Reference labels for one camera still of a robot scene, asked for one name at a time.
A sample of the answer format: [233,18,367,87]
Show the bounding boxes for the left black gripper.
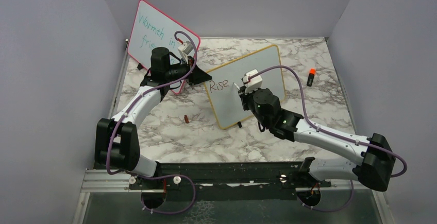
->
[165,56,212,86]

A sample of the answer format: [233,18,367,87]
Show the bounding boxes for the yellow framed whiteboard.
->
[225,44,281,116]

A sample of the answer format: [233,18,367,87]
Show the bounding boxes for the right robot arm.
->
[238,87,395,192]

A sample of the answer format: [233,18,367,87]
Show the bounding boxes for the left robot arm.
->
[94,42,212,188]

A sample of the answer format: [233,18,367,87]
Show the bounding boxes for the pink framed whiteboard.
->
[127,0,201,96]

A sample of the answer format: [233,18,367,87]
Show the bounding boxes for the orange capped black marker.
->
[306,68,316,87]

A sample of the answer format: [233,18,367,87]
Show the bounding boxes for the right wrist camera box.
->
[242,69,262,95]

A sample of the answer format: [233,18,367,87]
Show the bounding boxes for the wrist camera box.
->
[242,69,262,95]
[177,41,194,64]

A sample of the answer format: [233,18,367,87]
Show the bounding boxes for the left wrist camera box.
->
[177,41,194,64]

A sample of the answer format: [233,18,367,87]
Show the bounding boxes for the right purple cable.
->
[246,65,408,213]

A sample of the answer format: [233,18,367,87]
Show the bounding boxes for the purple cable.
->
[105,31,199,216]
[246,65,408,213]

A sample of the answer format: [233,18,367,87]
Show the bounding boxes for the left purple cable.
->
[105,31,199,216]

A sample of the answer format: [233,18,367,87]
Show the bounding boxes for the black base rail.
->
[94,159,332,203]

